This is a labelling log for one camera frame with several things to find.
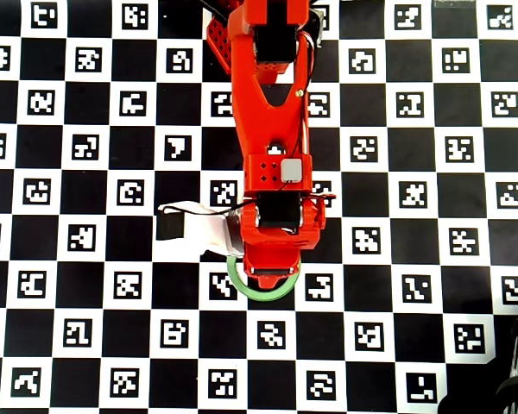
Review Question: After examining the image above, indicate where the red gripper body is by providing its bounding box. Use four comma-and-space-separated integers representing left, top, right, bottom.
241, 241, 304, 282

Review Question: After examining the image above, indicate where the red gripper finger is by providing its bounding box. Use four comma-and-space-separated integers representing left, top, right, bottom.
253, 275, 288, 291

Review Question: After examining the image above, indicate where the small grey square box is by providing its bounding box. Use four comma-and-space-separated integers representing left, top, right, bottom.
280, 158, 305, 184

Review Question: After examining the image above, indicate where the black white marker checkerboard mat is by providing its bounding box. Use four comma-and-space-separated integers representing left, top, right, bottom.
0, 0, 518, 414

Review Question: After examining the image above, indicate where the green flat ring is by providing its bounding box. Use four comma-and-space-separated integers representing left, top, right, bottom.
226, 254, 303, 303

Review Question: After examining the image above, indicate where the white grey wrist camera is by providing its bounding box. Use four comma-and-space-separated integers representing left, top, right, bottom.
155, 201, 245, 260

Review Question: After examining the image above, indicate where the black camera holder stand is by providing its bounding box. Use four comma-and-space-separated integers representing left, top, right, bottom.
439, 292, 518, 414

